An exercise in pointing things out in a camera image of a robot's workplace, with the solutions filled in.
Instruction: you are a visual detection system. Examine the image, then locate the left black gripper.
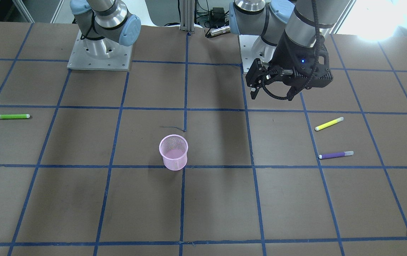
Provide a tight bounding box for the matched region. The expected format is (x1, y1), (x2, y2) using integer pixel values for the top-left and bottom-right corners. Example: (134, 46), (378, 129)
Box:
(245, 34), (333, 101)

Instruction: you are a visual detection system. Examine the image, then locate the purple pen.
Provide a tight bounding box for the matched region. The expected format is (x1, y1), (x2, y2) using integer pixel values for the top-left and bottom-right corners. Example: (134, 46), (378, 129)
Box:
(318, 151), (354, 159)

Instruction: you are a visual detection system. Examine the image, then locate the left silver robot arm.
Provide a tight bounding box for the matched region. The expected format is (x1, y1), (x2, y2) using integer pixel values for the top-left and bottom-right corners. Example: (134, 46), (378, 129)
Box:
(228, 0), (349, 101)

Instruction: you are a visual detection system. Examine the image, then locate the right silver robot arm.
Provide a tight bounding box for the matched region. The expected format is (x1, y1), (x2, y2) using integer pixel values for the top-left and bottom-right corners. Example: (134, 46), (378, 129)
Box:
(0, 0), (141, 111)

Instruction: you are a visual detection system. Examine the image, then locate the pink mesh cup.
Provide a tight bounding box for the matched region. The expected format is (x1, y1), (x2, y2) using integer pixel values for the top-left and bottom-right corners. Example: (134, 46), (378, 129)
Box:
(159, 134), (189, 171)

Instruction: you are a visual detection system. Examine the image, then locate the green pen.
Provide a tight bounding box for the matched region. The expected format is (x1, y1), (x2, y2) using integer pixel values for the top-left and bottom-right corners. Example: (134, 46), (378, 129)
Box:
(0, 114), (31, 119)

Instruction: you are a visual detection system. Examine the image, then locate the yellow pen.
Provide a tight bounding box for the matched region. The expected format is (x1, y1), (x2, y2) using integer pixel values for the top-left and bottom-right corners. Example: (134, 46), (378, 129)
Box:
(314, 117), (344, 131)

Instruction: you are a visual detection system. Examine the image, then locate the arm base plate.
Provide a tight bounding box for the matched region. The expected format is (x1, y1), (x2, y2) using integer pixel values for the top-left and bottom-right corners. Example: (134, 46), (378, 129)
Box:
(67, 31), (132, 71)
(239, 32), (283, 75)

